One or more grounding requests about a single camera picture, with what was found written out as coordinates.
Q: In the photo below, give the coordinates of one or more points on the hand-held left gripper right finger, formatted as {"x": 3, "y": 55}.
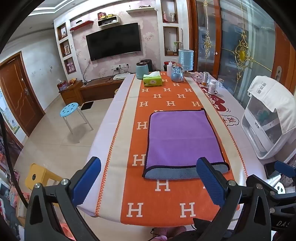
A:
{"x": 210, "y": 183}

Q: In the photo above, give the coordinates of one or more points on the white printed tablecloth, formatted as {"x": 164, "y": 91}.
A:
{"x": 233, "y": 111}

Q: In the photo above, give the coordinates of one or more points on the black smartphone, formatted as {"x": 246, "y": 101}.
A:
{"x": 270, "y": 170}

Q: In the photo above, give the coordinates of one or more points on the yellow plastic stool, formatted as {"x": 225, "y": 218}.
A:
{"x": 40, "y": 175}

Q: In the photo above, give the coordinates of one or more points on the pink cloth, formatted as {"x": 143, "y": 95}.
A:
{"x": 168, "y": 233}

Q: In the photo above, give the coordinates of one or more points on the amber glass jar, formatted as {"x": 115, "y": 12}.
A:
{"x": 205, "y": 79}

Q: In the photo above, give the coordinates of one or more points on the pink white cartoon figure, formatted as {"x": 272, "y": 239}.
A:
{"x": 197, "y": 77}

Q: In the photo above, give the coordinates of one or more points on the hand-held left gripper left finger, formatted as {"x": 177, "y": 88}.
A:
{"x": 86, "y": 180}

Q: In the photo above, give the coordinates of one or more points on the small clear glass jar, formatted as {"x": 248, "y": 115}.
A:
{"x": 220, "y": 83}

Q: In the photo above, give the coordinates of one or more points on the teal electric kettle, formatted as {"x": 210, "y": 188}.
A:
{"x": 141, "y": 71}

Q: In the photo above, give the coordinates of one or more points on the plate of fruit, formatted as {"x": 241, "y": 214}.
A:
{"x": 72, "y": 81}

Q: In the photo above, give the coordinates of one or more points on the colourful wall poster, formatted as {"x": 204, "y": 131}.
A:
{"x": 9, "y": 115}

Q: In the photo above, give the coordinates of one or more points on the orange letter-patterned blanket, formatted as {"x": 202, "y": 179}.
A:
{"x": 166, "y": 102}

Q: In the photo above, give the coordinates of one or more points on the blue round stool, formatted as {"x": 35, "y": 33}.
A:
{"x": 69, "y": 109}

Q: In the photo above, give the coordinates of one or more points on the light blue cylinder container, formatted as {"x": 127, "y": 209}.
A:
{"x": 185, "y": 60}

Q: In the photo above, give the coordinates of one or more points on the glass door with gold ornament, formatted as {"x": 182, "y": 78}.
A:
{"x": 240, "y": 53}

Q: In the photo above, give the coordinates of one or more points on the white box wall shelf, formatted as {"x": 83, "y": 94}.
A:
{"x": 108, "y": 22}

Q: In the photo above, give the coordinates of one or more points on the blue ceramic jar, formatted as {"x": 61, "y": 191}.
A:
{"x": 177, "y": 77}

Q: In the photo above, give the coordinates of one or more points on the black flat television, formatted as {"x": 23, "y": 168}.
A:
{"x": 113, "y": 41}

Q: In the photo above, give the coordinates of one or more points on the white box appliance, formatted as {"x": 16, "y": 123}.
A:
{"x": 259, "y": 129}

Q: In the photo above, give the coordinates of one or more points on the wooden television cabinet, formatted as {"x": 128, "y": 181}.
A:
{"x": 97, "y": 89}

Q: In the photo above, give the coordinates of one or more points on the glass snow globe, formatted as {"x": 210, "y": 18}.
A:
{"x": 179, "y": 67}

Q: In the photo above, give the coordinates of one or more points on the brown wooden door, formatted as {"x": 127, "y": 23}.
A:
{"x": 16, "y": 92}

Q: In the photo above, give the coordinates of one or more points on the red-lidded jar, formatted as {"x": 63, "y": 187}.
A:
{"x": 165, "y": 64}

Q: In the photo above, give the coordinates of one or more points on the red wall shelf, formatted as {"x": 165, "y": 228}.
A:
{"x": 81, "y": 25}

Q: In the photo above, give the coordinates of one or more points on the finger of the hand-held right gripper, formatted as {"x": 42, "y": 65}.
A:
{"x": 284, "y": 167}

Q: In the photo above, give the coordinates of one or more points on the purple towel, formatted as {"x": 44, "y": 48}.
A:
{"x": 182, "y": 139}

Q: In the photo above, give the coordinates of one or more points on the white wall socket strip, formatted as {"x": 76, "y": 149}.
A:
{"x": 120, "y": 66}

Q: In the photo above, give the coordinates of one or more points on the white flat wall shelf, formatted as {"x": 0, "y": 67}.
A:
{"x": 140, "y": 9}

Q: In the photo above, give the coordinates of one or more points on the white squeeze bottle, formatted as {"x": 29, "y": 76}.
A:
{"x": 169, "y": 69}

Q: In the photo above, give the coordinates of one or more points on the green tissue box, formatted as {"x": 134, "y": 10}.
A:
{"x": 152, "y": 80}

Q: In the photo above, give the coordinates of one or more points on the white set-top box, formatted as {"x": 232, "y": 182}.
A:
{"x": 120, "y": 77}

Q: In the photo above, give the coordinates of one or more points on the white cloth cover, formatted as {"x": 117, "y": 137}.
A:
{"x": 275, "y": 92}

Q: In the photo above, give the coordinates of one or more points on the white medicine bottle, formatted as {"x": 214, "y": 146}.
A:
{"x": 212, "y": 87}

